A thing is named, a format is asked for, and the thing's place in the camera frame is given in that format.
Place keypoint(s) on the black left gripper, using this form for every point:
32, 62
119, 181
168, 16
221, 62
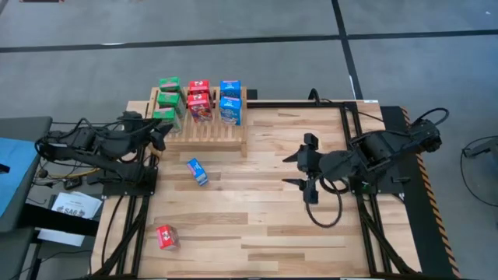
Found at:
157, 142

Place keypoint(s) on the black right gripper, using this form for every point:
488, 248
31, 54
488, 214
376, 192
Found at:
311, 167

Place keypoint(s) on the red Froot Loops cereal box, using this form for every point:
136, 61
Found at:
167, 237
199, 107
199, 86

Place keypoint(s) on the blue Rice Krispies cereal box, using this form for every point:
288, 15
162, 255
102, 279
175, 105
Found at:
230, 110
197, 171
230, 87

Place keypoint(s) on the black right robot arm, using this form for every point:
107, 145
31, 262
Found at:
373, 151

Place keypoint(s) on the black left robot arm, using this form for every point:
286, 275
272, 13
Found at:
97, 144

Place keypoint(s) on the wooden slatted shelf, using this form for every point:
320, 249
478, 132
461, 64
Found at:
218, 136

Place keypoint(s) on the black clamp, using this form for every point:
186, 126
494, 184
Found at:
314, 95

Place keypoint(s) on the black block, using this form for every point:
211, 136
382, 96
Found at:
251, 94

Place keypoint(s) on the black power brick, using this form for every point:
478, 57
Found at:
73, 183

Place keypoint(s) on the printed paper sheets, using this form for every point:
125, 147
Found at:
76, 204

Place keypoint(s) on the black mat with hazard stripes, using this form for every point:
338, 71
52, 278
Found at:
424, 233

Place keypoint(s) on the white paper sheet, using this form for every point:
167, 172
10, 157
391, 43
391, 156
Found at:
62, 237

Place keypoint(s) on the blue topped table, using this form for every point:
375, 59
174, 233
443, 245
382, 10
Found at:
15, 175

